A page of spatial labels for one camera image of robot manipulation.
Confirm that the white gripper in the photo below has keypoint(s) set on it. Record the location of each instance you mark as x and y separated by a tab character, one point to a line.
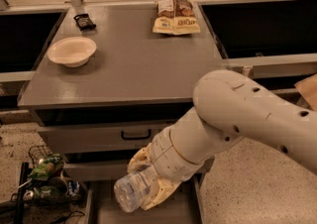
168	156

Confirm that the clear plastic water bottle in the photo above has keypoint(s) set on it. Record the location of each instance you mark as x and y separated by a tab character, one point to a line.
132	189

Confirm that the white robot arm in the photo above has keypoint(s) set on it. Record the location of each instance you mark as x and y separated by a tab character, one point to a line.
227	107

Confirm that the grey open bottom drawer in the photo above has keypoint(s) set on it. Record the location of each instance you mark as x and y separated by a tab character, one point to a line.
183	207

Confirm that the grey top drawer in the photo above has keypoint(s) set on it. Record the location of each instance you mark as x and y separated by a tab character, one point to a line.
88	138

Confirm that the grey middle drawer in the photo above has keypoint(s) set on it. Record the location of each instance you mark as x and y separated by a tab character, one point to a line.
96	171

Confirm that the grey drawer cabinet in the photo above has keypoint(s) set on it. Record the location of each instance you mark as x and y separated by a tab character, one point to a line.
134	75

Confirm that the soda can in basket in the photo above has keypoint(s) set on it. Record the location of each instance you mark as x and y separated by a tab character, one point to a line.
73	189

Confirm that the green chip bag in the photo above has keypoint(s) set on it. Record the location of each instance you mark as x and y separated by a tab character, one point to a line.
47	168

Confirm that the cream ceramic bowl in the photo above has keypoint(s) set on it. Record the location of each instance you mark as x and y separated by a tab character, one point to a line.
72	52

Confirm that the brown and yellow snack bag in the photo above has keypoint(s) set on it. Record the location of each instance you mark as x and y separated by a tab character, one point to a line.
175	17

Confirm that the small black snack packet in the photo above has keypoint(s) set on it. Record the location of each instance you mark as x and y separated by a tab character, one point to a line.
84	22

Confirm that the brown cardboard box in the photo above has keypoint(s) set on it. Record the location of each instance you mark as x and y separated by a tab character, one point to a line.
308	90

